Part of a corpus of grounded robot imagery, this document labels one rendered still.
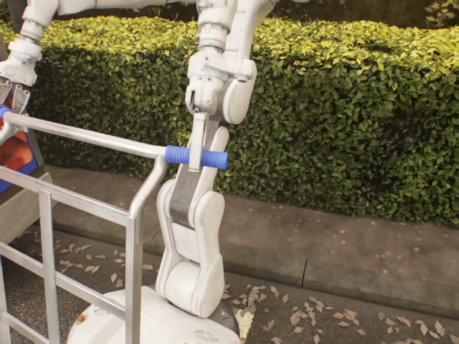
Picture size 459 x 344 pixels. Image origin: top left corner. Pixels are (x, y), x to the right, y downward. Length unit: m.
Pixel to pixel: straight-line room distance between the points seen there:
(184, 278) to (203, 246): 0.22
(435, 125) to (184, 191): 1.44
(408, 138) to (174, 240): 1.40
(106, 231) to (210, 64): 1.77
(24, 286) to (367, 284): 1.88
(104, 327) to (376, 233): 1.57
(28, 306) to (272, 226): 1.44
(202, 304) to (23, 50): 1.08
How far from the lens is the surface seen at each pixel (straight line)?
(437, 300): 2.05
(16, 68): 1.19
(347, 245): 2.16
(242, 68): 0.75
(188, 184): 1.30
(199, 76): 0.73
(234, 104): 1.27
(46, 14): 1.20
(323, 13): 4.07
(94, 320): 1.52
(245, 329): 1.82
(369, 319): 1.95
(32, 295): 2.26
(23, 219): 2.18
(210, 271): 1.44
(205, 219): 1.27
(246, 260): 2.00
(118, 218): 0.75
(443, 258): 2.27
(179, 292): 1.52
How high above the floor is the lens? 1.52
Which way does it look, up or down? 32 degrees down
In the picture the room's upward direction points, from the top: 2 degrees counter-clockwise
